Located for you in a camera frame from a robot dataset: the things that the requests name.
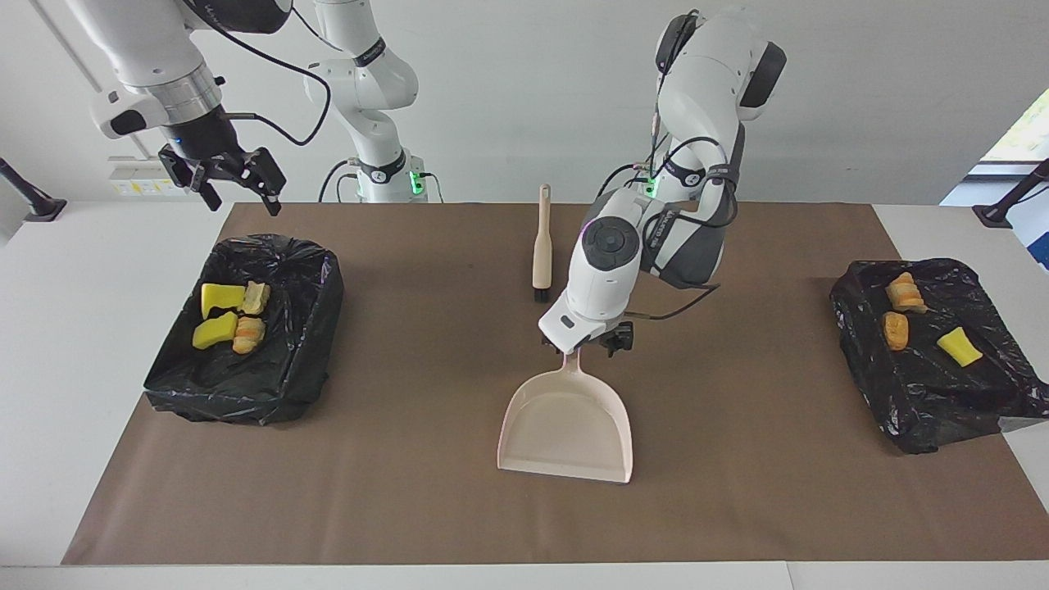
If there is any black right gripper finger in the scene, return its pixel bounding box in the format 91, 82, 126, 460
159, 147, 222, 212
242, 147, 288, 217

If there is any pink plastic dustpan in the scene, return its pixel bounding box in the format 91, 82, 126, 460
497, 350, 634, 484

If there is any notched yellow sponge scrap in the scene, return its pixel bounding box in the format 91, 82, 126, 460
201, 283, 247, 320

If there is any yellow green sponge scrap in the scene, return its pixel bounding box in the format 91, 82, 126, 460
937, 327, 983, 368

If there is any black bag lined bin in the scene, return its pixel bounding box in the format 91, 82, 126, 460
143, 234, 345, 426
829, 258, 1049, 456

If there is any brown paper table mat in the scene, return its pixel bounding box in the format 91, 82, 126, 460
61, 202, 1049, 566

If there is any bright window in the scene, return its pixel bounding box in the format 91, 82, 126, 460
979, 86, 1049, 165

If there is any white wall socket box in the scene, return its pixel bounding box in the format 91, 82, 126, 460
108, 156, 195, 197

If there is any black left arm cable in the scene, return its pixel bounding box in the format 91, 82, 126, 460
598, 135, 742, 322

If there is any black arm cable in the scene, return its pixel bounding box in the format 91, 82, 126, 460
184, 0, 333, 148
598, 135, 742, 322

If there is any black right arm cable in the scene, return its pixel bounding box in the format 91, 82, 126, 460
184, 0, 333, 148

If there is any black camera stand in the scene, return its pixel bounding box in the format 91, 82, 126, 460
973, 158, 1049, 229
0, 156, 68, 223

